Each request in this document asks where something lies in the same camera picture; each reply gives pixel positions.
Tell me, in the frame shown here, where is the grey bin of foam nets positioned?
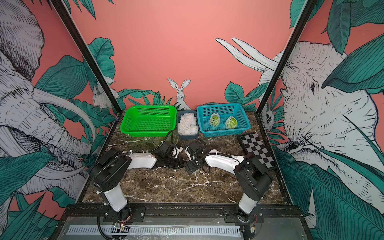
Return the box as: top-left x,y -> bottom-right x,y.
177,110 -> 199,140

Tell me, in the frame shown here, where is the black front frame rail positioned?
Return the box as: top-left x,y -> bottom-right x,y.
61,203 -> 304,224

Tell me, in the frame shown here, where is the checkerboard calibration board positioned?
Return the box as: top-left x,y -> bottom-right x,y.
238,133 -> 277,170

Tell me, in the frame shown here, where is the green plastic basket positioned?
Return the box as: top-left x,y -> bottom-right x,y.
120,105 -> 177,137

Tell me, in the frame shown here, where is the black frame post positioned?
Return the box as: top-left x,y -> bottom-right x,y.
51,0 -> 123,115
256,0 -> 317,116

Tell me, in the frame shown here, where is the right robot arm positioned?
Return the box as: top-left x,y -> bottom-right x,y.
181,141 -> 273,223

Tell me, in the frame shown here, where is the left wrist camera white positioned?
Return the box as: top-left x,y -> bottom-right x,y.
172,147 -> 183,158

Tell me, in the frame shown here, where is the black frame post left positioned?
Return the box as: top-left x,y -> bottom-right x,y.
51,0 -> 123,115

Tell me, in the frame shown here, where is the white slotted cable duct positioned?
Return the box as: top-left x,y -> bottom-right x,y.
65,224 -> 242,238

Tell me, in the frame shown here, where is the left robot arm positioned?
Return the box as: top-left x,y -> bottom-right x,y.
90,131 -> 184,226

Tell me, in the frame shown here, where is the teal plastic basket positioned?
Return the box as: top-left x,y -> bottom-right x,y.
197,103 -> 251,138

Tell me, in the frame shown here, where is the black frame post right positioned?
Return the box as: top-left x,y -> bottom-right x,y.
256,0 -> 317,116

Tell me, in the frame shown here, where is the custard apple with dark spots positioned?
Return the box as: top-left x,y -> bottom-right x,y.
210,116 -> 220,127

